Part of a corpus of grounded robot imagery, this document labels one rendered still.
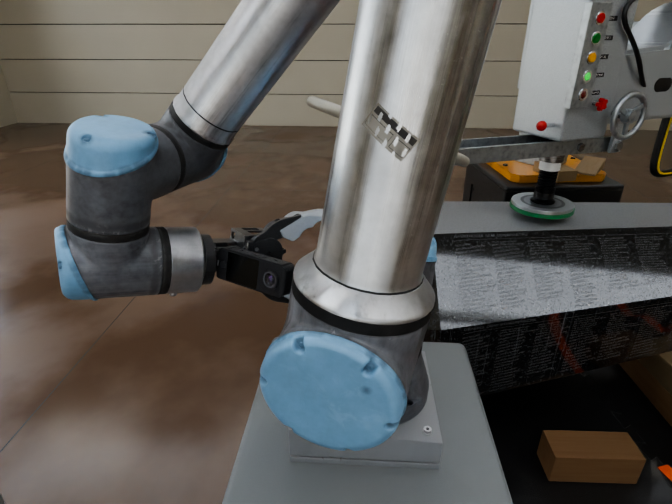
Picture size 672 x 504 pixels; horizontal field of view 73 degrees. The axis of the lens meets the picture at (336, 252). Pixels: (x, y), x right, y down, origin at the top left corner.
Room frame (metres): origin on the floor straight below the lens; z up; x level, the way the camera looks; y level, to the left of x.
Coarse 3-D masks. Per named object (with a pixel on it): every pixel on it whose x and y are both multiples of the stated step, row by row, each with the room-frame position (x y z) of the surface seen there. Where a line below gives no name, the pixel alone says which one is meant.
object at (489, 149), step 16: (464, 144) 1.49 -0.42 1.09; (480, 144) 1.52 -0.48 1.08; (496, 144) 1.55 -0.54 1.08; (512, 144) 1.44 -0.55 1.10; (528, 144) 1.46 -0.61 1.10; (544, 144) 1.48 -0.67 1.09; (560, 144) 1.51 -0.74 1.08; (576, 144) 1.54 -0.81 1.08; (592, 144) 1.57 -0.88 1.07; (608, 144) 1.60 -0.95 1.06; (480, 160) 1.38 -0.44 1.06; (496, 160) 1.41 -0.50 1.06
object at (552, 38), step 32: (544, 0) 1.60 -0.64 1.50; (576, 0) 1.49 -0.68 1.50; (608, 0) 1.47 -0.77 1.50; (544, 32) 1.58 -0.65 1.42; (576, 32) 1.47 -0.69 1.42; (608, 32) 1.48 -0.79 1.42; (544, 64) 1.55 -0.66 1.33; (608, 64) 1.49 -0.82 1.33; (544, 96) 1.53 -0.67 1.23; (608, 96) 1.51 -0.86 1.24; (576, 128) 1.46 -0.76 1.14
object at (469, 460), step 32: (448, 352) 0.73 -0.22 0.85; (448, 384) 0.64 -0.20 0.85; (256, 416) 0.56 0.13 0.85; (448, 416) 0.56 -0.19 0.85; (480, 416) 0.56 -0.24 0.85; (256, 448) 0.50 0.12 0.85; (288, 448) 0.50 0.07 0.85; (448, 448) 0.50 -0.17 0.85; (480, 448) 0.50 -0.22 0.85; (256, 480) 0.44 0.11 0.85; (288, 480) 0.44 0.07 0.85; (320, 480) 0.44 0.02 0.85; (352, 480) 0.44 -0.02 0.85; (384, 480) 0.44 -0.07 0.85; (416, 480) 0.44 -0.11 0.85; (448, 480) 0.44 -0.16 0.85; (480, 480) 0.44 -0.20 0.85
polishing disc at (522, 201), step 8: (528, 192) 1.68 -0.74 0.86; (512, 200) 1.59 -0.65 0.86; (520, 200) 1.59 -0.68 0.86; (528, 200) 1.59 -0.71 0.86; (560, 200) 1.59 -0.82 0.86; (568, 200) 1.59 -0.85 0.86; (520, 208) 1.54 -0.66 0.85; (528, 208) 1.51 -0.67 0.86; (536, 208) 1.51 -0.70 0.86; (544, 208) 1.51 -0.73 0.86; (552, 208) 1.51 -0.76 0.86; (560, 208) 1.51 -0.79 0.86; (568, 208) 1.51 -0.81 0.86
